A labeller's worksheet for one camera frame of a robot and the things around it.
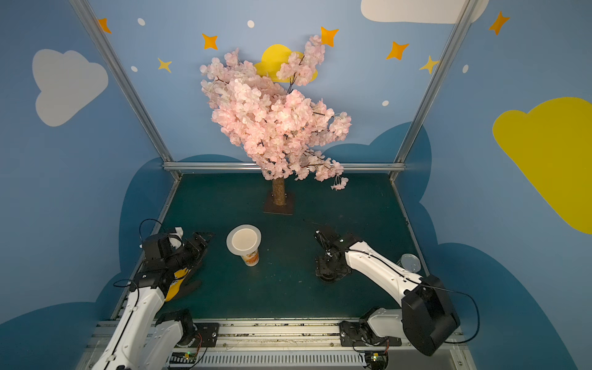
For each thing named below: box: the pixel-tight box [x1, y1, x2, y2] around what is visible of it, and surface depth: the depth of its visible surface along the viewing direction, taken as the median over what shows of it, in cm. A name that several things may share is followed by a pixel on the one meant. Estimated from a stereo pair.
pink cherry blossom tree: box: [200, 34, 353, 206], surface depth 72 cm
